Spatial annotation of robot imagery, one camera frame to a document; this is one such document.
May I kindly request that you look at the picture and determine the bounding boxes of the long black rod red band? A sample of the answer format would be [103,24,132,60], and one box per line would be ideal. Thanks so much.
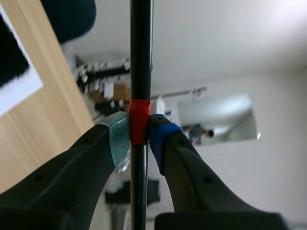
[128,0,154,230]

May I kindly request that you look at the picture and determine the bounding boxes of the black fur patch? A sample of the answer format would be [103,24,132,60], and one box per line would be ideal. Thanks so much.
[0,11,31,88]

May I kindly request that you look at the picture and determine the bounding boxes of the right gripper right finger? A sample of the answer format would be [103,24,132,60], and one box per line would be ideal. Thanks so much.
[147,114,291,230]

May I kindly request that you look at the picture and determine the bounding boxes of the dark blue chair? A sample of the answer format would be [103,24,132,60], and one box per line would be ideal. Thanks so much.
[40,0,97,44]

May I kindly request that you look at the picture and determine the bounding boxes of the white box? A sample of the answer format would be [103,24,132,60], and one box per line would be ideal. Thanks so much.
[0,3,44,117]

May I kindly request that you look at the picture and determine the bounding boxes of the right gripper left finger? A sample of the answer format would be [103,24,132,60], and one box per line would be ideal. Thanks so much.
[0,112,131,230]

